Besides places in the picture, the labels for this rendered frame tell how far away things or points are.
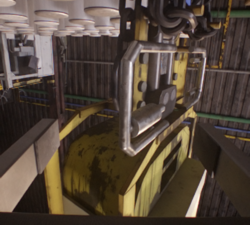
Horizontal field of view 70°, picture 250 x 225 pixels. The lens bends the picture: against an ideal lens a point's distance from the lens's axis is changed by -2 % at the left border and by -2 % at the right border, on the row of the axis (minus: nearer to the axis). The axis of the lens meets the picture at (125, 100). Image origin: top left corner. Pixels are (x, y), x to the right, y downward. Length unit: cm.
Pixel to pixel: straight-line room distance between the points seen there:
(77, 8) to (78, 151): 94
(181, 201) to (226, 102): 501
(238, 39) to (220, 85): 120
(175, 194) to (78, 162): 27
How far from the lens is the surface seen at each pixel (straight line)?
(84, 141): 47
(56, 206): 55
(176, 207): 51
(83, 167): 44
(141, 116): 26
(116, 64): 35
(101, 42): 590
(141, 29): 35
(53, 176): 49
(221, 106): 548
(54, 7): 100
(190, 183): 59
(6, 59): 419
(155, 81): 38
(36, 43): 470
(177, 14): 30
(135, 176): 32
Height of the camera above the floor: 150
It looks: 16 degrees up
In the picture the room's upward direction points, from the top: 178 degrees counter-clockwise
